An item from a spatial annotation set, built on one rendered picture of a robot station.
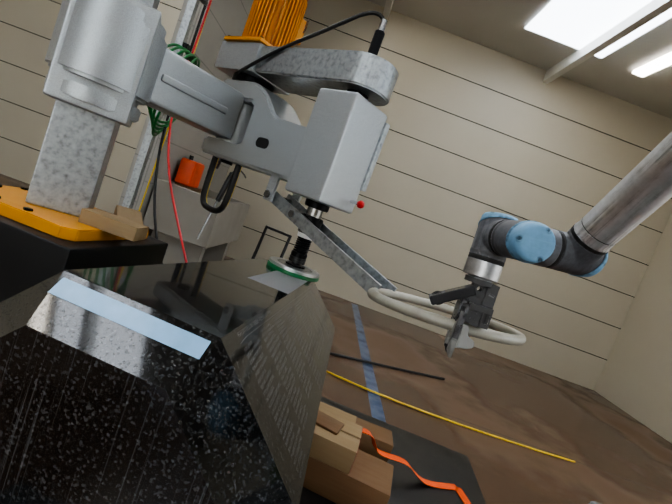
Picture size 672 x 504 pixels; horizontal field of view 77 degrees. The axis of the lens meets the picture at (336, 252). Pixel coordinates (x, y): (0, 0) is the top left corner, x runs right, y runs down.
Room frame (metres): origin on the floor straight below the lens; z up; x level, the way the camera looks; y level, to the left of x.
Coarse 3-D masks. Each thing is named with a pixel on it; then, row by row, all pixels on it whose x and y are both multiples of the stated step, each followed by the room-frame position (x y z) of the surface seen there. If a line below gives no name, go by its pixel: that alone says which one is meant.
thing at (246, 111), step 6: (246, 108) 2.02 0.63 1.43; (252, 108) 2.04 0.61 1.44; (240, 114) 2.02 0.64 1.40; (246, 114) 2.02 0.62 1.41; (240, 120) 2.02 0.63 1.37; (246, 120) 2.03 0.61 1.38; (240, 126) 2.02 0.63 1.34; (246, 126) 2.03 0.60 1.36; (234, 132) 2.02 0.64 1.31; (240, 132) 2.02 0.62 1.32; (216, 138) 2.07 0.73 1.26; (222, 138) 2.03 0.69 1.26; (234, 138) 2.02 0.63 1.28; (240, 138) 2.03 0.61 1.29
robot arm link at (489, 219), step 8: (488, 216) 1.06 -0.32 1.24; (496, 216) 1.05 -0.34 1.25; (504, 216) 1.04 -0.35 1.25; (512, 216) 1.05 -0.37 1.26; (480, 224) 1.08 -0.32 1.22; (488, 224) 1.06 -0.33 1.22; (480, 232) 1.07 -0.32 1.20; (488, 232) 1.03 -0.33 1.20; (480, 240) 1.06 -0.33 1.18; (472, 248) 1.08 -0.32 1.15; (480, 248) 1.06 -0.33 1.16; (488, 248) 1.04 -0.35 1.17; (472, 256) 1.07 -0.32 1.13; (480, 256) 1.05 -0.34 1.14; (488, 256) 1.05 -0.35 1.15; (496, 256) 1.04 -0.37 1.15; (496, 264) 1.05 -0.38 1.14
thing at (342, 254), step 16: (288, 208) 1.71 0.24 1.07; (304, 208) 1.81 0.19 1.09; (304, 224) 1.64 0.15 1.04; (320, 240) 1.58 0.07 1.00; (336, 240) 1.68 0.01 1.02; (336, 256) 1.52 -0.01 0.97; (352, 256) 1.62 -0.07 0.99; (352, 272) 1.47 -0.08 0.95; (368, 272) 1.56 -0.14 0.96; (368, 288) 1.42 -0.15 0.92; (384, 288) 1.51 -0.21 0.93
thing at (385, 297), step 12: (372, 288) 1.33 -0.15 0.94; (384, 300) 1.18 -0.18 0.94; (396, 300) 1.16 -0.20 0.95; (408, 300) 1.52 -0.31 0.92; (420, 300) 1.53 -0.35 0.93; (408, 312) 1.12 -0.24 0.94; (420, 312) 1.10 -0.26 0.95; (444, 312) 1.53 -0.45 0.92; (432, 324) 1.09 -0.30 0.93; (444, 324) 1.08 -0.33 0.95; (468, 324) 1.08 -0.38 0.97; (492, 324) 1.41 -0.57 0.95; (480, 336) 1.08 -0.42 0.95; (492, 336) 1.08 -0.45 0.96; (504, 336) 1.10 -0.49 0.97; (516, 336) 1.14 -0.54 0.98
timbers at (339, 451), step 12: (348, 420) 1.89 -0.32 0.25; (324, 432) 1.71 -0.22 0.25; (348, 432) 1.78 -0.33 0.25; (360, 432) 1.82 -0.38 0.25; (312, 444) 1.67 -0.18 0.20; (324, 444) 1.66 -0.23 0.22; (336, 444) 1.66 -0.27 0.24; (348, 444) 1.68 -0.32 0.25; (312, 456) 1.67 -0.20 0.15; (324, 456) 1.66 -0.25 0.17; (336, 456) 1.65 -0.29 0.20; (348, 456) 1.65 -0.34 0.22; (336, 468) 1.65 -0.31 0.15; (348, 468) 1.65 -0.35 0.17
